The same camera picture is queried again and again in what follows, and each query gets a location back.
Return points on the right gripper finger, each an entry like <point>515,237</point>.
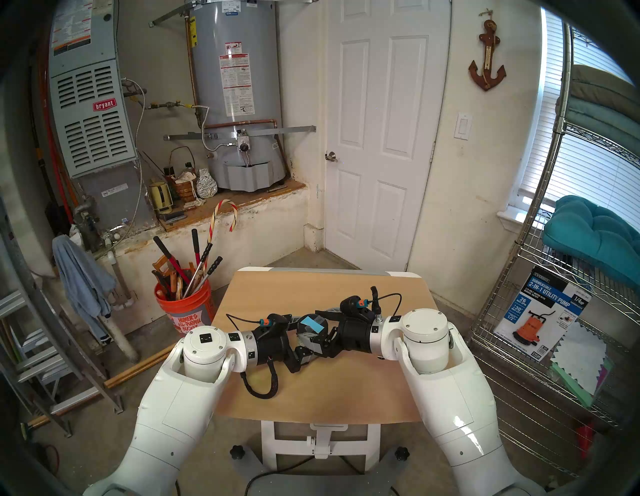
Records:
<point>331,347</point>
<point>331,314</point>

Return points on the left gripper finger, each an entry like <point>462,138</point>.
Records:
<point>305,357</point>

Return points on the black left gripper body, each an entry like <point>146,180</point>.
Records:
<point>272,347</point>

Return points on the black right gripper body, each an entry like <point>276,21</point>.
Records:
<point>356,335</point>

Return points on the black jar lid blue tape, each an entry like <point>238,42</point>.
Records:
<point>312,325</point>

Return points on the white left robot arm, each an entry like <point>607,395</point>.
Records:
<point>170,415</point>

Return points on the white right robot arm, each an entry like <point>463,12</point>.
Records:
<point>450,400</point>

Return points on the orange plastic bucket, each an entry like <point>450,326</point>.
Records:
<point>185,312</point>

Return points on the black grip metal tool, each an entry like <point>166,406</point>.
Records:
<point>206,250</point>
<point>216,263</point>

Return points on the black table adjustment knob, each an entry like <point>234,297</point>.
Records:
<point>237,453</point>
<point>402,454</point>

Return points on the striped candy cane decoration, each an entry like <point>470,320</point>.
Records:
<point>235,217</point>

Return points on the wooden platform board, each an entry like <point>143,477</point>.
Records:
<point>260,194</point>

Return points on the white PVC pipe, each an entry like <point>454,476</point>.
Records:
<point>122,340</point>

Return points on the wooden pole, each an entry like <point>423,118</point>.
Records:
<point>125,376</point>

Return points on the silver door knob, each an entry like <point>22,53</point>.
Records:
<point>331,157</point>

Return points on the dark flat box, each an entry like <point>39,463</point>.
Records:
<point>174,217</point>

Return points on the white panel door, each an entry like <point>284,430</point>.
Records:
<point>385,150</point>

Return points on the crumpled foil bundle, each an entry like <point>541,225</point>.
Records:
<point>206,186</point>

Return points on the utility pump box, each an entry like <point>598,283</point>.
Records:
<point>540,320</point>

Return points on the yellow kettle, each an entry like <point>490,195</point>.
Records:
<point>161,197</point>

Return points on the white window sill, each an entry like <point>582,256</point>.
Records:
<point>512,218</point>

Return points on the blue hanging towel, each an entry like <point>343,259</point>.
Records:
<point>82,285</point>

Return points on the white zigzag edged sheet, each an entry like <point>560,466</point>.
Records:
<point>580,355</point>

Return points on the green foam sheet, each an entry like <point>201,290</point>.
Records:
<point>575,387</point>

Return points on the flexible metal conduit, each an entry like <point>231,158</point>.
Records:
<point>142,150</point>

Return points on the small red object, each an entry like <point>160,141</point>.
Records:
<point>586,440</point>

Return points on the teal tufted cushion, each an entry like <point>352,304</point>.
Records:
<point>590,235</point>

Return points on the red pipe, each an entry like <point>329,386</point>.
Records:
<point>64,187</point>

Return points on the brass gas pipe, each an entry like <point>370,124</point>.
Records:
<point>170,105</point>

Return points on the grey water heater tank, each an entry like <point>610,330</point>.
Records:
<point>260,60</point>

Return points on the aluminium ladder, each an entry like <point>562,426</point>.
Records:
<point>11,306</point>

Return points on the grey Bryant furnace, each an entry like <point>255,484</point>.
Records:
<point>90,130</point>

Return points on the white window blinds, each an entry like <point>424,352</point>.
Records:
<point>595,170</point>

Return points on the grey green folded cushion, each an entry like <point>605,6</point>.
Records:
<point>595,117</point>

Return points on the olive folded cushion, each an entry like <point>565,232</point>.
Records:
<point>605,85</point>

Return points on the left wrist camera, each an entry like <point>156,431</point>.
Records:
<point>277,322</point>

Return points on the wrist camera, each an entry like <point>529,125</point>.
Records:
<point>277,322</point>
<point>357,307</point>

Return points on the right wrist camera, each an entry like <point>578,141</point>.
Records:
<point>357,307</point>

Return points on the white light switch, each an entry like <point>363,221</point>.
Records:
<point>463,126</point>

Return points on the rusty anchor wall decoration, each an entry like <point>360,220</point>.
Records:
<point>488,50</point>

